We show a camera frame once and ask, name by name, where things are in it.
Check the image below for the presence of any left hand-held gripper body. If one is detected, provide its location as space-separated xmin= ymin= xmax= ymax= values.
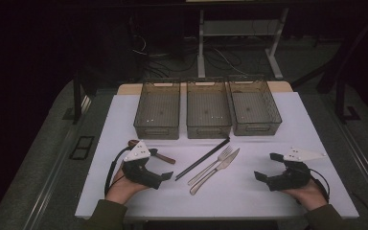
xmin=121 ymin=140 xmax=164 ymax=190

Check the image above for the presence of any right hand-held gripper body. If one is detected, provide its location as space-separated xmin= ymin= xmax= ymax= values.
xmin=265 ymin=147 xmax=328 ymax=192

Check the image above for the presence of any brown wooden spoon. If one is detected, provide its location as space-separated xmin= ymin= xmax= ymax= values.
xmin=127 ymin=139 xmax=177 ymax=166

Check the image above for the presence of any silver metal knife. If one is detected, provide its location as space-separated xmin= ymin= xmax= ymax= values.
xmin=189 ymin=147 xmax=242 ymax=196

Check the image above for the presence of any smoky clear plastic bin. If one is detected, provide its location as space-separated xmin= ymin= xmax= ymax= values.
xmin=186 ymin=79 xmax=233 ymax=140
xmin=133 ymin=80 xmax=181 ymax=141
xmin=227 ymin=76 xmax=283 ymax=137

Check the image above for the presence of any person's right hand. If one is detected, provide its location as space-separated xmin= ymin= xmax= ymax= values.
xmin=281 ymin=177 xmax=329 ymax=212

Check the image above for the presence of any person's left hand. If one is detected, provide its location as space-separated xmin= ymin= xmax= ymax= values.
xmin=104 ymin=162 xmax=150 ymax=205

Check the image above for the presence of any black chopstick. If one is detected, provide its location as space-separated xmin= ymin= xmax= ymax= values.
xmin=174 ymin=137 xmax=230 ymax=180
xmin=175 ymin=138 xmax=231 ymax=182

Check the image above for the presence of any silver metal fork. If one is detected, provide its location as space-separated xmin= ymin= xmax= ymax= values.
xmin=187 ymin=145 xmax=235 ymax=187

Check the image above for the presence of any black metal stand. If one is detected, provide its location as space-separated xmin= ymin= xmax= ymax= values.
xmin=290 ymin=12 xmax=368 ymax=125

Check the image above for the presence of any right hand-held gripper black cable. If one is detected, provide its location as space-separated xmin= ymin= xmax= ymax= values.
xmin=310 ymin=168 xmax=331 ymax=201

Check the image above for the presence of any hand-held gripper black cable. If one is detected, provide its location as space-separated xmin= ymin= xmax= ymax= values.
xmin=310 ymin=168 xmax=331 ymax=201
xmin=103 ymin=146 xmax=132 ymax=196

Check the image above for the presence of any left hand-held gripper black cable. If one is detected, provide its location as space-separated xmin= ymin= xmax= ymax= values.
xmin=103 ymin=146 xmax=132 ymax=196

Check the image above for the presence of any black floor frame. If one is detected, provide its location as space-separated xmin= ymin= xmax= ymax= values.
xmin=69 ymin=135 xmax=96 ymax=161

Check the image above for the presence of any metal floor rail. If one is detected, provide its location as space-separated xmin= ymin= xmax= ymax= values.
xmin=22 ymin=92 xmax=92 ymax=230
xmin=320 ymin=95 xmax=368 ymax=209

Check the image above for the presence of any tangle of floor cables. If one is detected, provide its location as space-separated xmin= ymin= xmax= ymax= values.
xmin=129 ymin=32 xmax=247 ymax=79

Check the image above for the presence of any white metal desk frame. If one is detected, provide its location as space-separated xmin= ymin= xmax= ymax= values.
xmin=196 ymin=8 xmax=290 ymax=81

